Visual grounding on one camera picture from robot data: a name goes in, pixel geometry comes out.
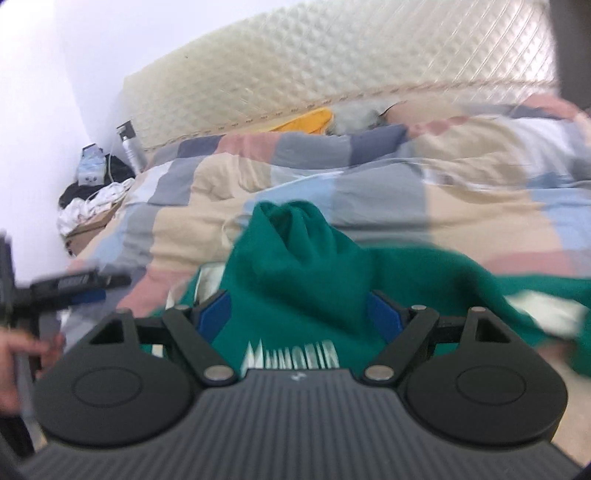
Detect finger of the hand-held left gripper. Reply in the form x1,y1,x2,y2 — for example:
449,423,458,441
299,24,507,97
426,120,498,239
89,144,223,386
95,274,133,290
69,289,107,304

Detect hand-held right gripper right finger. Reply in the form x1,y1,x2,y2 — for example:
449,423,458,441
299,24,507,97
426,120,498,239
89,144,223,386
361,290,514,384

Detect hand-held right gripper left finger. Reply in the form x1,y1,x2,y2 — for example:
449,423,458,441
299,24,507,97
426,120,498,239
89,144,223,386
89,291,237,385

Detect green hoodie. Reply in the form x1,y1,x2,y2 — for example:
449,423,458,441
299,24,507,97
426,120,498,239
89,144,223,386
152,199,591,376

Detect white clothes pile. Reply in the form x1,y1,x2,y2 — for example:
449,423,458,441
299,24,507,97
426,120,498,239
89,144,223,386
56,179,136,236

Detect black clothes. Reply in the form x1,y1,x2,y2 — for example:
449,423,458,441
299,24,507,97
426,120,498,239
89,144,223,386
59,154,137,209

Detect person's left hand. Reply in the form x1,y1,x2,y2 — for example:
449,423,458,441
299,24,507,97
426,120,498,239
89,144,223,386
0,332,66,412

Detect wooden nightstand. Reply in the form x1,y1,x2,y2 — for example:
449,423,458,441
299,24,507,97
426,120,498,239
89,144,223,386
62,203,126,257

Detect clear plastic bag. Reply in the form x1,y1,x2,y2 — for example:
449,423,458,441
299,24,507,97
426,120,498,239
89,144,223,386
76,144,108,186

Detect silver bottle with black top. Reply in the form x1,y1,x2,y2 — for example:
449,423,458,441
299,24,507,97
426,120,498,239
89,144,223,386
116,120,148,174

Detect patchwork checked quilt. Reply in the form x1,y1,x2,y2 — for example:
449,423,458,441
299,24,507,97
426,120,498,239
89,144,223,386
59,92,591,370

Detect grey fluffy cloth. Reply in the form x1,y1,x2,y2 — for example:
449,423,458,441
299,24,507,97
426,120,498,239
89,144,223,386
330,99,394,136

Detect yellow cloth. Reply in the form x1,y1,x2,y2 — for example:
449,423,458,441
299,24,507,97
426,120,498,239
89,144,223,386
265,107,334,136

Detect cream quilted headboard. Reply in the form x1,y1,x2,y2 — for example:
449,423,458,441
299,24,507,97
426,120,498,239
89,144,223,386
121,0,560,154

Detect grey wall shelf unit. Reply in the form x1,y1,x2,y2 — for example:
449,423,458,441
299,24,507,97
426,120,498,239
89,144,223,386
549,0,591,112

